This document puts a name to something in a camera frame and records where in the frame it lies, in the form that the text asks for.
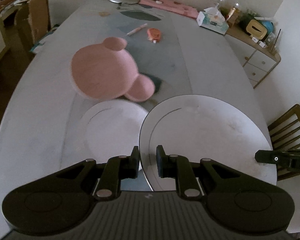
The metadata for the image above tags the white plate with rim line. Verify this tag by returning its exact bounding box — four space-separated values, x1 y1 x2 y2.
76 99 148 163

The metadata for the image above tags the pink bear-shaped plate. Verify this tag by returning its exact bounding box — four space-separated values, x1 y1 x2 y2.
71 37 155 102

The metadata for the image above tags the wooden chair right side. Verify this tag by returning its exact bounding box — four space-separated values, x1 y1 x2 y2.
268 104 300 180

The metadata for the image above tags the wooden chair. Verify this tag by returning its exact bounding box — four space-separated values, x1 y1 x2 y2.
14 0 51 55
268 104 300 180

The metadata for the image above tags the white drawer cabinet wooden top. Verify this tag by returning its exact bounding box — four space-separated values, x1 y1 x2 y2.
225 27 281 88

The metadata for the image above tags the orange correction tape dispenser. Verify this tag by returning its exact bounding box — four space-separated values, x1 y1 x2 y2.
147 28 161 43

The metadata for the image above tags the yellow tissue holder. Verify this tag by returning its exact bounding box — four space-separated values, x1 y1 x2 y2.
246 20 267 40

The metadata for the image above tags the pink pen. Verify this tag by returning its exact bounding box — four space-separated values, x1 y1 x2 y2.
126 23 148 36

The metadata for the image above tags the tissue box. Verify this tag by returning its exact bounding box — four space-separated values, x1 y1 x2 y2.
197 7 229 35

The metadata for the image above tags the pink cloth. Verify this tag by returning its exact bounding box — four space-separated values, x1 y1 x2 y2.
139 0 199 19

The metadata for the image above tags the glass jar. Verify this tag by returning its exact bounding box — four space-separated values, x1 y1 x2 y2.
217 0 242 28

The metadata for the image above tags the wooden chair left side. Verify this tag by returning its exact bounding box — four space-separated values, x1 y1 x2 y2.
14 0 51 55

